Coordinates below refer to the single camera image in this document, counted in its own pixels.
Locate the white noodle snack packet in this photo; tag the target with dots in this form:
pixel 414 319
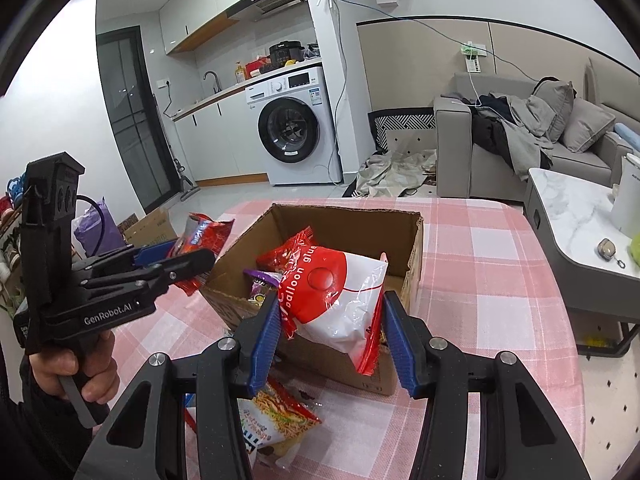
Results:
pixel 280 410

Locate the green white wall charger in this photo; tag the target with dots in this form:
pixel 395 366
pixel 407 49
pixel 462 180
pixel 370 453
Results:
pixel 472 55

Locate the light grey cushion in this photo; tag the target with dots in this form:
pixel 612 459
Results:
pixel 587 125

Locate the grey sofa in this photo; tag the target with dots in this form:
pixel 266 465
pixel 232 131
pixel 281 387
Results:
pixel 452 150

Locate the blue sneakers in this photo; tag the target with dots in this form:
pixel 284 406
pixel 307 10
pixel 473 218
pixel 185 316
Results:
pixel 16 187

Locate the yellow bottle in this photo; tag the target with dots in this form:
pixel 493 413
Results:
pixel 241 74

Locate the black jacket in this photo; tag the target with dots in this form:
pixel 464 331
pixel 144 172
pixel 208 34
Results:
pixel 487 130

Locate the grey plastic bag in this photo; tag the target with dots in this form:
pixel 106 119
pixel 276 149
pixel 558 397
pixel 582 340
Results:
pixel 311 52

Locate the red shoe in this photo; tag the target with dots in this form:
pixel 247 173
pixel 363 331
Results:
pixel 5 207

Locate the person's left hand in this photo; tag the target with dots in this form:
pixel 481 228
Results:
pixel 102 370

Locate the pink plaid tablecloth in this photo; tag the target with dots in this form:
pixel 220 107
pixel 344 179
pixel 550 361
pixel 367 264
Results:
pixel 475 270

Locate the white red snack packet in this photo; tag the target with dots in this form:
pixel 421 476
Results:
pixel 340 300

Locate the beige crumpled cloth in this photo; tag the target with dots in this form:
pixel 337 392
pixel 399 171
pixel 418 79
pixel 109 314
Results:
pixel 395 172

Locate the white kitchen base cabinet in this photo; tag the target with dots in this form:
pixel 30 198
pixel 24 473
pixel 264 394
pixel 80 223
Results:
pixel 215 140

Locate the white washing machine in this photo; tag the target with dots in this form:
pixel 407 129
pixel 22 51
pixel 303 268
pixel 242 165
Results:
pixel 295 130

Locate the light blue bolster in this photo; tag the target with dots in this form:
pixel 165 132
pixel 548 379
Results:
pixel 629 135

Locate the brown floor cardboard box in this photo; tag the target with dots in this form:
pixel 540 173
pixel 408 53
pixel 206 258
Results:
pixel 150 227

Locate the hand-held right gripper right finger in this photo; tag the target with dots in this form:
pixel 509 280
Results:
pixel 400 345

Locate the black pressure cooker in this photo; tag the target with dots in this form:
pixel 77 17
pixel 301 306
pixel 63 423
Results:
pixel 286 55

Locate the red box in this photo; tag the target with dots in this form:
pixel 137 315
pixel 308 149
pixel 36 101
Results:
pixel 257 66

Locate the grey stick vacuum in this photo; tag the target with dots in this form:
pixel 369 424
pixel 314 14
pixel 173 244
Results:
pixel 185 185

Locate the purple plastic bag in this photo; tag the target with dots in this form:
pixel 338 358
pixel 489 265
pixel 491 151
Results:
pixel 95 232

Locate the silver purple snack packet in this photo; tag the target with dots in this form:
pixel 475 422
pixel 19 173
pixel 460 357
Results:
pixel 262 285

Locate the white marble coffee table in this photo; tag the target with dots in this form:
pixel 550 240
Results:
pixel 565 220

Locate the white electric kettle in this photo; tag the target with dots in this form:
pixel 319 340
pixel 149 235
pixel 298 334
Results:
pixel 627 195

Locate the metal kitchen faucet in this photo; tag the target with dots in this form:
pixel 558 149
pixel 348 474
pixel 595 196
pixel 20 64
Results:
pixel 215 77

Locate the green cup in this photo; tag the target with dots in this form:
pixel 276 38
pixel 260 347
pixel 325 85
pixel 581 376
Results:
pixel 636 250

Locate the dark grey cushion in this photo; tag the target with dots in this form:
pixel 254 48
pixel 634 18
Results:
pixel 555 110

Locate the red packet with blue band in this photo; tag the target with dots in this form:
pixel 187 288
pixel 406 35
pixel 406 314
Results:
pixel 205 232

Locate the dark glass door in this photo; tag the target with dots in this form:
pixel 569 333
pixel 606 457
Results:
pixel 135 120

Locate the white upper kitchen cabinets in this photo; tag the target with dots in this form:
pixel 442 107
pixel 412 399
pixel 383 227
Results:
pixel 200 15

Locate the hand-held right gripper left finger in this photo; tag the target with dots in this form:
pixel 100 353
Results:
pixel 265 345

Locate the grey garment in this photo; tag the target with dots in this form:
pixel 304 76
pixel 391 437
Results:
pixel 525 140

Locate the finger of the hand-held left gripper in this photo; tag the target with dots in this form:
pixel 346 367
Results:
pixel 190 262
pixel 152 254

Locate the wooden shoe rack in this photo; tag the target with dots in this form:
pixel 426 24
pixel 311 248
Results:
pixel 12 260

